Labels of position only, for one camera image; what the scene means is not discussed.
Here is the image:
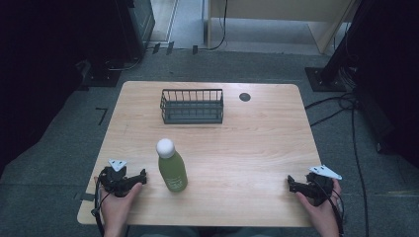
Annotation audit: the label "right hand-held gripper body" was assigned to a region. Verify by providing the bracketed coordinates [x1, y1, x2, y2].
[303, 164, 343, 207]

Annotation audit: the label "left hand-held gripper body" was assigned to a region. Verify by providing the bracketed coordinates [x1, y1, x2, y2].
[98, 158, 133, 198]

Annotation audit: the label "person's right hand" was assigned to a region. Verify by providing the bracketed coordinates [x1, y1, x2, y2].
[294, 178, 343, 231]

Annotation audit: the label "person's left hand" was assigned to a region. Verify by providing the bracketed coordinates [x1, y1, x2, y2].
[94, 176, 144, 231]

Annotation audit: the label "green bottle with white cap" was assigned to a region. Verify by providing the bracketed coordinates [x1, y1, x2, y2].
[155, 137, 189, 194]

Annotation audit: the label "black equipment cabinet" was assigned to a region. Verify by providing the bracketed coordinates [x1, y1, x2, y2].
[112, 0, 156, 64]

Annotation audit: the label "light wooden cabinet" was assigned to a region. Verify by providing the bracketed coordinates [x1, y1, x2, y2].
[205, 0, 362, 55]

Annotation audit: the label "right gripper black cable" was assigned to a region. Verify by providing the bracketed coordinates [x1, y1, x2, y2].
[320, 184, 346, 237]

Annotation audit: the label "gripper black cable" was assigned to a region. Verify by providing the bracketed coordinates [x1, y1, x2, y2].
[90, 176, 107, 237]
[320, 184, 346, 237]

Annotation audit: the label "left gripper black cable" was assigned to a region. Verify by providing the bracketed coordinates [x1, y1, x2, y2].
[90, 176, 107, 237]

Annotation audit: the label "black floor cables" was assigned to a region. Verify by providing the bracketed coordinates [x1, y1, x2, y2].
[303, 92, 371, 237]

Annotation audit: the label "black wire basket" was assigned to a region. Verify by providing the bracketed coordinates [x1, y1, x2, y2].
[159, 88, 225, 125]

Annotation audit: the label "black stand base plate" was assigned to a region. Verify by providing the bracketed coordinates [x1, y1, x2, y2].
[303, 66, 348, 93]

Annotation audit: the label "black stand post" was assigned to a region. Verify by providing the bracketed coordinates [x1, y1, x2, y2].
[319, 0, 367, 85]

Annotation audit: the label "black hanging cable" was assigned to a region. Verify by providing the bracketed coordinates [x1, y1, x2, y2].
[197, 0, 229, 52]

